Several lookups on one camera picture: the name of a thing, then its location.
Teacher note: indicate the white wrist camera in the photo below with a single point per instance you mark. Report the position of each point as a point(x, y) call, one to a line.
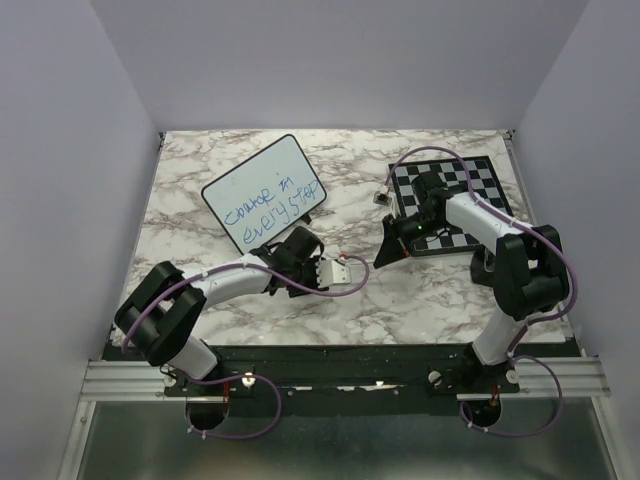
point(390, 201)
point(331, 272)

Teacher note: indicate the black grey chessboard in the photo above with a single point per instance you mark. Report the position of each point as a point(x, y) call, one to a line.
point(459, 201)

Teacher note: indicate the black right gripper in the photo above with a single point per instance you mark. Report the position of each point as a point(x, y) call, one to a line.
point(392, 249)

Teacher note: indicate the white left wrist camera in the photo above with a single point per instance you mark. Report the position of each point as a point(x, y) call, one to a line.
point(331, 272)

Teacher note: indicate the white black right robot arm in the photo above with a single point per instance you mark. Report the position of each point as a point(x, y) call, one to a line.
point(528, 276)

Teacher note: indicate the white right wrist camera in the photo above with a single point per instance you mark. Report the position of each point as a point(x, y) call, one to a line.
point(390, 201)

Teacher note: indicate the black framed whiteboard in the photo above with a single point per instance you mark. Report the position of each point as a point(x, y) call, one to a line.
point(264, 195)

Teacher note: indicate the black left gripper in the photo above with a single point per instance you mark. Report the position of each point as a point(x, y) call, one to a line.
point(311, 264)

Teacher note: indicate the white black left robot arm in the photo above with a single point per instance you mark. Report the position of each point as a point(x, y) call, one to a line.
point(158, 318)

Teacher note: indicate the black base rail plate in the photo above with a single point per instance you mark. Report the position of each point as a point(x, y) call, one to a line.
point(344, 380)

